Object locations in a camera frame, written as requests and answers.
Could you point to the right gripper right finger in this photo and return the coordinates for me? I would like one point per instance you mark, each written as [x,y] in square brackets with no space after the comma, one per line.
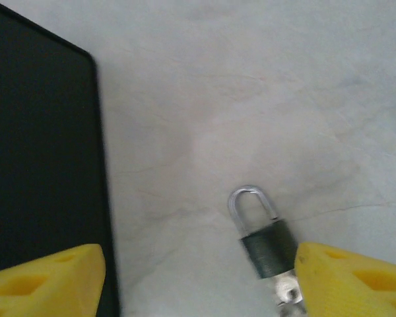
[349,284]

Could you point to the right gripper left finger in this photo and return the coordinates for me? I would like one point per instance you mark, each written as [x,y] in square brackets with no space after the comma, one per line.
[52,284]

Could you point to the small dark padlock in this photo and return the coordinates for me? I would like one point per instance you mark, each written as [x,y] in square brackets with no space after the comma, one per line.
[267,247]

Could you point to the black starry night tin box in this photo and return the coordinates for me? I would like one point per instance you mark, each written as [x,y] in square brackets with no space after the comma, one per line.
[36,132]

